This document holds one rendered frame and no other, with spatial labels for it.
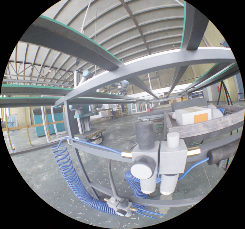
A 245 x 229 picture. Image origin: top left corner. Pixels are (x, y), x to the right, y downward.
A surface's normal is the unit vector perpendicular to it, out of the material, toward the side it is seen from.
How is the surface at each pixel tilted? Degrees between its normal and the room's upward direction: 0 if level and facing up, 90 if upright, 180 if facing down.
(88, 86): 90
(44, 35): 180
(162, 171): 90
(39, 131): 90
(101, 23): 180
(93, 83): 90
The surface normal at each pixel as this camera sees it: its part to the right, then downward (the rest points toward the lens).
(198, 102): -0.47, 0.04
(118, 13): 0.15, 0.99
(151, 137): 0.36, -0.15
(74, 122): 0.93, -0.15
